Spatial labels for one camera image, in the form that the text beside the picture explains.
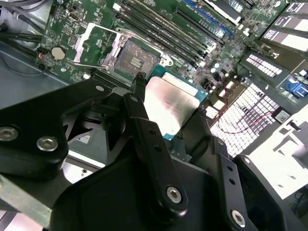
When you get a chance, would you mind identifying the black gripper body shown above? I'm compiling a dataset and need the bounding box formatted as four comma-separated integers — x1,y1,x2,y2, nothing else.
49,153,232,231

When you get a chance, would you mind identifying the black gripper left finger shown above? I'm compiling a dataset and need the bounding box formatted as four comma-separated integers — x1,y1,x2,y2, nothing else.
0,72,189,218

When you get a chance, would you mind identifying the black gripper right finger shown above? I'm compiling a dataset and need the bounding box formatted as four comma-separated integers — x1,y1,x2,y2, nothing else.
182,109,290,231

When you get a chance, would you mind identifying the silver CPU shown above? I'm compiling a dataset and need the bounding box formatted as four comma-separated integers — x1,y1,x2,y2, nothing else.
143,64,209,145

